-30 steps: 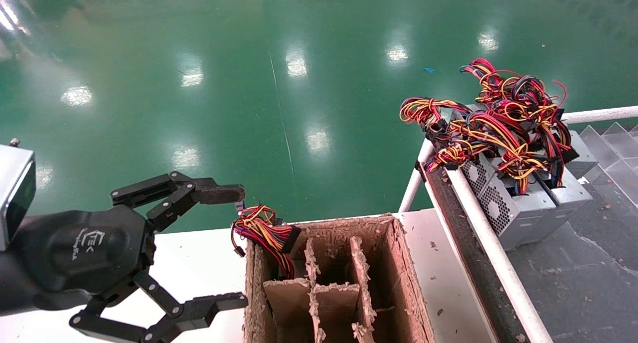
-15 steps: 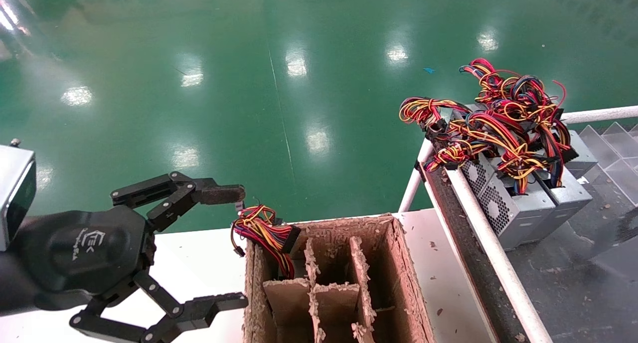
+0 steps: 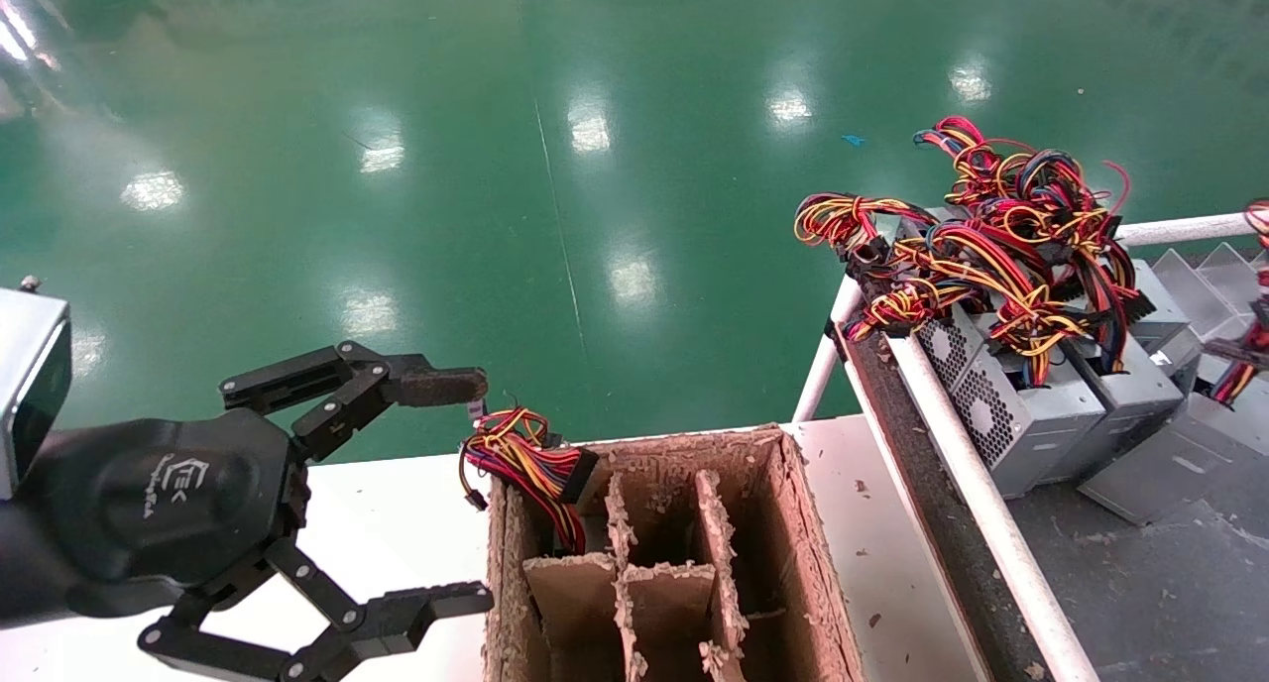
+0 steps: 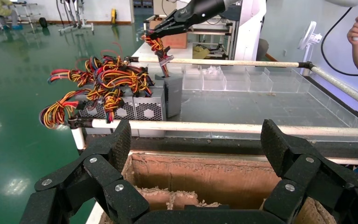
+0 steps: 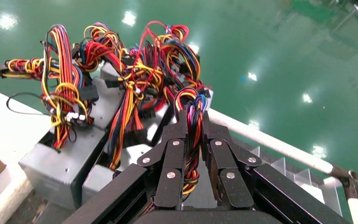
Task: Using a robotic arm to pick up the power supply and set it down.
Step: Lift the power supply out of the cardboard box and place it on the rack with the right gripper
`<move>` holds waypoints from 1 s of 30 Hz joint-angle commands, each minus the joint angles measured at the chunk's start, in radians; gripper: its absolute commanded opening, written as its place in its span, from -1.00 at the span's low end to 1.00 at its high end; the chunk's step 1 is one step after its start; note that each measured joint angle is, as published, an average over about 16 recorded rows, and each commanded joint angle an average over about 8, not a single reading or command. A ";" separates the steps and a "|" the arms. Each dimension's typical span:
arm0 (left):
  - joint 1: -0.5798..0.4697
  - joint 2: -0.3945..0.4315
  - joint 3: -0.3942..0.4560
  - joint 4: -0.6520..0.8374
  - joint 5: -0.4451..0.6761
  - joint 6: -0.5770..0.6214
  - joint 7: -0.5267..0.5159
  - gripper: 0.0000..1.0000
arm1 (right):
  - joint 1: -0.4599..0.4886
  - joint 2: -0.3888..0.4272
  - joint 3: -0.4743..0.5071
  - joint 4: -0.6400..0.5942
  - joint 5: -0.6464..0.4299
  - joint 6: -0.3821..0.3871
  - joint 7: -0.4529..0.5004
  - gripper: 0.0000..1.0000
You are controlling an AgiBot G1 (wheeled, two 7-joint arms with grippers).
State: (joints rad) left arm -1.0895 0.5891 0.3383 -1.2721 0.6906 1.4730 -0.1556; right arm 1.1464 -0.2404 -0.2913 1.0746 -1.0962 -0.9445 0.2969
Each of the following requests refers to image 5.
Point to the white frame bar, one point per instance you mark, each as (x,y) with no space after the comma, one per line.
(0,204)

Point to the clear acrylic divider tray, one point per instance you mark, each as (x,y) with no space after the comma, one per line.
(302,182)

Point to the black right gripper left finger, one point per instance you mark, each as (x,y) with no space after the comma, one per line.
(171,173)

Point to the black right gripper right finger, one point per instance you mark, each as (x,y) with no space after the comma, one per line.
(228,179)

